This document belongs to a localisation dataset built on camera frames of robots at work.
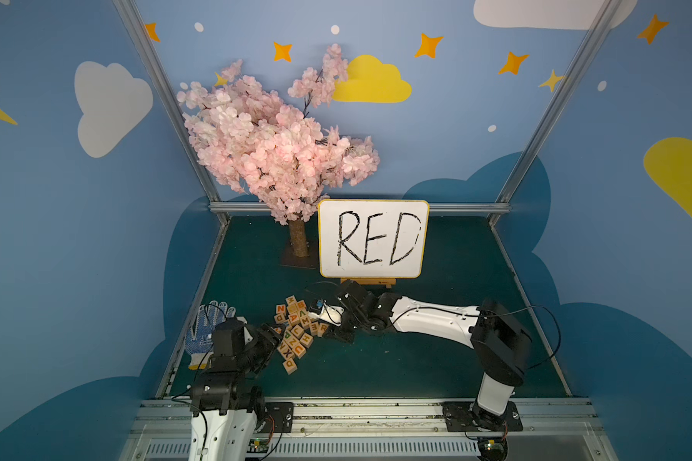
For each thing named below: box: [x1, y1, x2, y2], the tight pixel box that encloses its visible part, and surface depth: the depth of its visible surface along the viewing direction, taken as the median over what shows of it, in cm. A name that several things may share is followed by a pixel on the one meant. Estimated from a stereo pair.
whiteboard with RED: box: [317, 199, 431, 280], surface depth 94 cm
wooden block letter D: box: [282, 358, 298, 376], surface depth 83 cm
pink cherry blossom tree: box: [176, 44, 381, 259], surface depth 70 cm
